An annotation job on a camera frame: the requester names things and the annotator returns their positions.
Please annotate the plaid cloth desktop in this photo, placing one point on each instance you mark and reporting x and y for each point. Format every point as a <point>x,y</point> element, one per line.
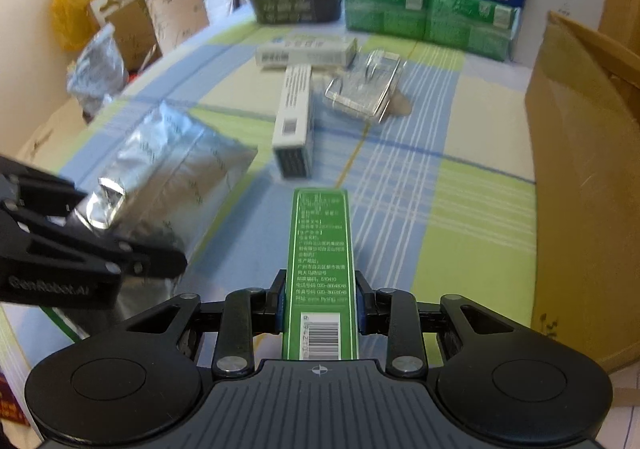
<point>440,209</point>

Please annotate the brown cardboard box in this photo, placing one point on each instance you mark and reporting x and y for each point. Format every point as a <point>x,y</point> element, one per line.
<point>585,179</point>

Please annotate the clear plastic hook package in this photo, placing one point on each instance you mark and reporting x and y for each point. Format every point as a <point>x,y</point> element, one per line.
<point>365,89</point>

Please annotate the plain white box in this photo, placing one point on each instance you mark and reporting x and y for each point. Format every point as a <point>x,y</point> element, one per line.
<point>565,4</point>

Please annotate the white medicine box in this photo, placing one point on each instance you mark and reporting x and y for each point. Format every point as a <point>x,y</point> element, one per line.
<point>305,51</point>

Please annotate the yellow plastic bag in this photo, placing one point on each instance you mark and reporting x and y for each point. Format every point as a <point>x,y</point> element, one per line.
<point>77,4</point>

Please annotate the clear plastic bag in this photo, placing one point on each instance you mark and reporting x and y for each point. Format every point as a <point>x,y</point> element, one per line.
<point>97,74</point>

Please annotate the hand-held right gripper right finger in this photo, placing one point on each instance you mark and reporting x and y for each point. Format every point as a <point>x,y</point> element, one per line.
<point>367,311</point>

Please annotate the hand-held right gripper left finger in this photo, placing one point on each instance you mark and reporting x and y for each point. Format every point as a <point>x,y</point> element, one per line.
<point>270,306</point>

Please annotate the green wrapped pack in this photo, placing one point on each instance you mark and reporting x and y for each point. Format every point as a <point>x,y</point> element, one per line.
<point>470,26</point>
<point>385,9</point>

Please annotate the narrow white box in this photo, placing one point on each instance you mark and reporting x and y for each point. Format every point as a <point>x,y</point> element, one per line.
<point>295,119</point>

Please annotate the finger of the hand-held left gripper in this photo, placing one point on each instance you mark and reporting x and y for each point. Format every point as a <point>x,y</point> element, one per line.
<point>125,259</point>
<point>40,189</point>

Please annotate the green medicine box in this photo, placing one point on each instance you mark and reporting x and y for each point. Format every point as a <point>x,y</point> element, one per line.
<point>320,249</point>

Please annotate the cardboard boxes at left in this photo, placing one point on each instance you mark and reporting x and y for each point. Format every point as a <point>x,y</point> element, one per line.
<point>177,14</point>

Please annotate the silver foil bag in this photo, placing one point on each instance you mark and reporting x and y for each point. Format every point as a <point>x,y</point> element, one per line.
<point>175,164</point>

